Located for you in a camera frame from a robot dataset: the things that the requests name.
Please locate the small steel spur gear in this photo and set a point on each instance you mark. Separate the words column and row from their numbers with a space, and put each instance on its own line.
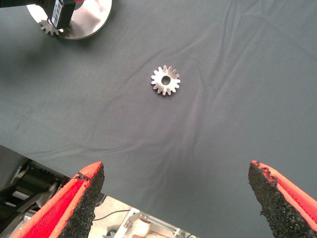
column 50, row 31

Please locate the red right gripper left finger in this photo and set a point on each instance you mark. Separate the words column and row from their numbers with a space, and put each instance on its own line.
column 62, row 210

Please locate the large steel gear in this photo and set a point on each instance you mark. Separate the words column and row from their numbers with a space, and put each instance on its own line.
column 172, row 85

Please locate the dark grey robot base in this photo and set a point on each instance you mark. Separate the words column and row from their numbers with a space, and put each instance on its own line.
column 29, row 183

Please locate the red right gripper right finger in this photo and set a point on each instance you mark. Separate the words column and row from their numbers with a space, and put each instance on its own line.
column 284, row 205

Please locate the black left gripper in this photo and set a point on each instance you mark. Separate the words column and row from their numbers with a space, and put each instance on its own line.
column 67, row 15

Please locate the round metal plate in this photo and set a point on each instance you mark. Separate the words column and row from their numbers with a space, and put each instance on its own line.
column 94, row 19

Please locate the grey caster wheel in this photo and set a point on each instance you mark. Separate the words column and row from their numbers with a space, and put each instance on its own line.
column 112, row 233

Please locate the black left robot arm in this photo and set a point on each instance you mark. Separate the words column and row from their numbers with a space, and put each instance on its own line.
column 15, row 2

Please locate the dark grey table cloth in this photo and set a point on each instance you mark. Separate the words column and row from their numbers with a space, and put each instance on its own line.
column 223, row 49

